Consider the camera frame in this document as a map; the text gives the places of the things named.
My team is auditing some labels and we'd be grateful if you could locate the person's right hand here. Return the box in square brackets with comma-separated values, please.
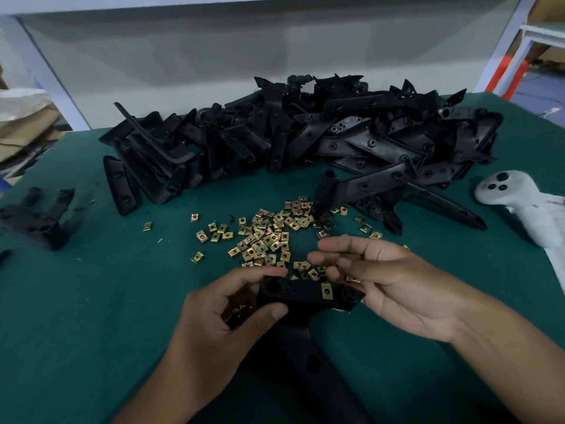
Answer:
[307, 235, 474, 343]

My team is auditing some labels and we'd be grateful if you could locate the person's left hand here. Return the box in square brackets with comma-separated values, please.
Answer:
[167, 266, 290, 410]

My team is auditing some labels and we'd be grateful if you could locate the handful of brass clips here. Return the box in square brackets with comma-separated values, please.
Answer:
[225, 304, 254, 329]

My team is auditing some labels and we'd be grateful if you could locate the black plastic armrest bracket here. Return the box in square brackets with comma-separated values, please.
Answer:
[240, 276, 376, 424]

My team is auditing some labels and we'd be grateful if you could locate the person's left forearm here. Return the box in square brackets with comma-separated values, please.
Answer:
[110, 368, 208, 424]

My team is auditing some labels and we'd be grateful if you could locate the person's right forearm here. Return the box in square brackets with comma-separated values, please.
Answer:
[449, 293, 565, 424]

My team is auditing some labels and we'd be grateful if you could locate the pile of brass clip nuts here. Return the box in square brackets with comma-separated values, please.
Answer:
[142, 196, 411, 283]

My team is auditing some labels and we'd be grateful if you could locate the pile of black plastic brackets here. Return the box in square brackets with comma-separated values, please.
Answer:
[99, 74, 505, 236]

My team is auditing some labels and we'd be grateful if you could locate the green table mat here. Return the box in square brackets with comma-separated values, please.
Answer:
[0, 92, 565, 424]

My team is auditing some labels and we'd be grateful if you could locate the white handheld controller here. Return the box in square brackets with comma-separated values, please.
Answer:
[474, 170, 565, 249]

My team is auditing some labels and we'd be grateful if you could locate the white cloth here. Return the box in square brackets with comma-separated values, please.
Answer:
[545, 246, 565, 294]

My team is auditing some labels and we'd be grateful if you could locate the black plastic forked part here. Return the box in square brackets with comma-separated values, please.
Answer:
[0, 186, 76, 252]

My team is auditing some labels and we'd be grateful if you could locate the stack of brown cardboard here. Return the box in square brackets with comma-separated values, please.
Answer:
[0, 87, 67, 179]

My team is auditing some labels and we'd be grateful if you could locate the white metal frame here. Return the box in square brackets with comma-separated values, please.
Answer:
[473, 0, 565, 98]

